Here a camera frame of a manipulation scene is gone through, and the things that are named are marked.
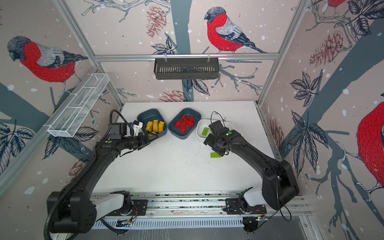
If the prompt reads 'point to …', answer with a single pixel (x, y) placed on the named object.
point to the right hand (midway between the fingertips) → (207, 146)
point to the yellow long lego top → (161, 123)
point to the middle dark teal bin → (177, 117)
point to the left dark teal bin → (150, 115)
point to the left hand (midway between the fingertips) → (153, 139)
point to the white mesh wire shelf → (78, 106)
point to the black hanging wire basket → (170, 68)
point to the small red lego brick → (184, 118)
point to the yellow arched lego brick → (155, 123)
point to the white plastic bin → (202, 128)
